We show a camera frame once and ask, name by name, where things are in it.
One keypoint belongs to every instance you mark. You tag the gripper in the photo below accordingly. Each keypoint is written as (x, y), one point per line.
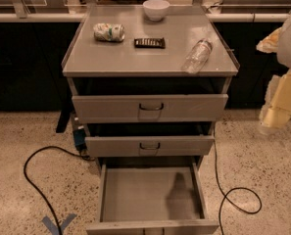
(277, 101)

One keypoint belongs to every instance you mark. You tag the clear plastic water bottle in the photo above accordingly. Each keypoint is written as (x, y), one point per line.
(198, 56)

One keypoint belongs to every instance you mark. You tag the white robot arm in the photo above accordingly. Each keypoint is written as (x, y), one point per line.
(278, 42)

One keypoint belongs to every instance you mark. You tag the grey middle drawer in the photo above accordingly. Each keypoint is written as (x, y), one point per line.
(149, 146)

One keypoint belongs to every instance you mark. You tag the grey drawer cabinet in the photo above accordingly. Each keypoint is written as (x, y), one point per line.
(101, 68)

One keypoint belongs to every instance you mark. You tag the grey open bottom drawer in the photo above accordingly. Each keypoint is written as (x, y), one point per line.
(151, 199)

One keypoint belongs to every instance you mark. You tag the grey top drawer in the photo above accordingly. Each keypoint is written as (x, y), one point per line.
(149, 108)

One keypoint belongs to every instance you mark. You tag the dark snack bar packet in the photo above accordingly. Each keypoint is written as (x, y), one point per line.
(150, 43)

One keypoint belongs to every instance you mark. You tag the white ceramic bowl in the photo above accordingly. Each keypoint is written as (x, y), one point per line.
(156, 10)

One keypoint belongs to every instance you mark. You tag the crushed green white can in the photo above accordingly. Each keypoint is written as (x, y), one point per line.
(110, 32)

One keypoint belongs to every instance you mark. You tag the blue power adapter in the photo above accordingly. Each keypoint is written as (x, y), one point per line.
(79, 139)

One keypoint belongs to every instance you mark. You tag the dark counter with glass partition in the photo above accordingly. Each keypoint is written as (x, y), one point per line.
(31, 55)

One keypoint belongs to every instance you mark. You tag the blue tape floor mark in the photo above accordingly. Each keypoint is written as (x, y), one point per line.
(58, 229)

